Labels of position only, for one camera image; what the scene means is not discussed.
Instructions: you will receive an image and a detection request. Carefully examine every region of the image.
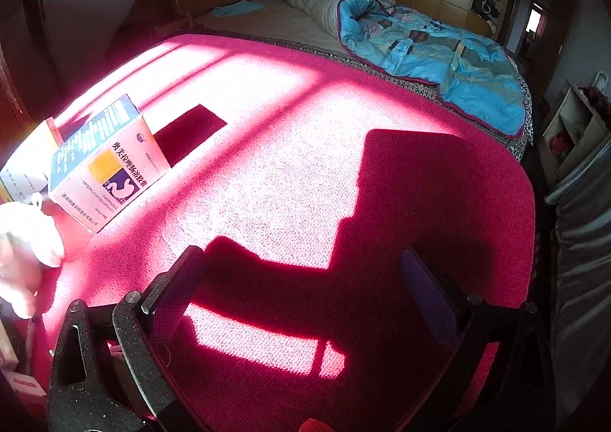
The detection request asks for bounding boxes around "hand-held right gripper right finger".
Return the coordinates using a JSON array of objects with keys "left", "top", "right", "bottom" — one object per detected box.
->
[{"left": 400, "top": 248, "right": 554, "bottom": 432}]

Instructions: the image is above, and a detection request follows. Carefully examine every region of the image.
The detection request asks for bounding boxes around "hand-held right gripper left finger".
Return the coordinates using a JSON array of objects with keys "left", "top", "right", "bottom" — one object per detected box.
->
[{"left": 48, "top": 245, "right": 211, "bottom": 432}]

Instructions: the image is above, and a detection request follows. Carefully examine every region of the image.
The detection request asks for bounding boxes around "blue and white medicine box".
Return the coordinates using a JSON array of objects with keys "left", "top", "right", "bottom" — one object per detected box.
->
[{"left": 48, "top": 94, "right": 171, "bottom": 235}]

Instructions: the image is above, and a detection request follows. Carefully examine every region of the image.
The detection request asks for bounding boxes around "white plush toy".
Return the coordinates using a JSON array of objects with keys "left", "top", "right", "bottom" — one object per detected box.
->
[{"left": 0, "top": 192, "right": 65, "bottom": 318}]

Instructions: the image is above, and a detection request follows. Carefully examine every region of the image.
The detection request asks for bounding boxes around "yellow and white medicine box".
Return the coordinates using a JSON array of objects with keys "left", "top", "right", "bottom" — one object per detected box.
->
[{"left": 0, "top": 117, "right": 63, "bottom": 204}]

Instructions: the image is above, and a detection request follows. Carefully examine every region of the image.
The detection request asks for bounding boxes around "grey folded mat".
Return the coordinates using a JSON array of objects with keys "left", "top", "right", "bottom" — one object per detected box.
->
[{"left": 546, "top": 160, "right": 611, "bottom": 414}]

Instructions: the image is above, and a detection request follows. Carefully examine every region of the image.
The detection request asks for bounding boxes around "small red and white box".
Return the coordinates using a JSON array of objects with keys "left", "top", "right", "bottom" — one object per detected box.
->
[{"left": 10, "top": 367, "right": 48, "bottom": 414}]

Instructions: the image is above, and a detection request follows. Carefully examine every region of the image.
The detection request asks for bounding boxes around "cardboard storage box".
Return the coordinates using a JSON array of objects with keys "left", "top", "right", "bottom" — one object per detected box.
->
[{"left": 541, "top": 79, "right": 611, "bottom": 184}]

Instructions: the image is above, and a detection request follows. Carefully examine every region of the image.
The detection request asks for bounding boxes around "blue quilt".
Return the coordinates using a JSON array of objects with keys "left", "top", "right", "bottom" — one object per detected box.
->
[{"left": 336, "top": 0, "right": 526, "bottom": 137}]

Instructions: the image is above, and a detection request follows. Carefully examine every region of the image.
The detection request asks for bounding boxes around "dark red wooden cabinet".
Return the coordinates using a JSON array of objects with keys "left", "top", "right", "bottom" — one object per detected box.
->
[{"left": 0, "top": 0, "right": 53, "bottom": 151}]

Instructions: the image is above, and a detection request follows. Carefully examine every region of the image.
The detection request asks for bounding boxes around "teal cloth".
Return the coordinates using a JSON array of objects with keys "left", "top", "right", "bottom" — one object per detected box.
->
[{"left": 212, "top": 1, "right": 265, "bottom": 17}]

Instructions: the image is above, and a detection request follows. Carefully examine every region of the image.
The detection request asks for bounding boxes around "bed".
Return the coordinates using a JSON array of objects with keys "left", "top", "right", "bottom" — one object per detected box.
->
[{"left": 191, "top": 0, "right": 533, "bottom": 163}]

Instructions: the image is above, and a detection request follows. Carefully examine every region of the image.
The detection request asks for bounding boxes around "white rolled quilt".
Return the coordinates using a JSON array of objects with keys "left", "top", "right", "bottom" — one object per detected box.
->
[{"left": 281, "top": 0, "right": 383, "bottom": 27}]

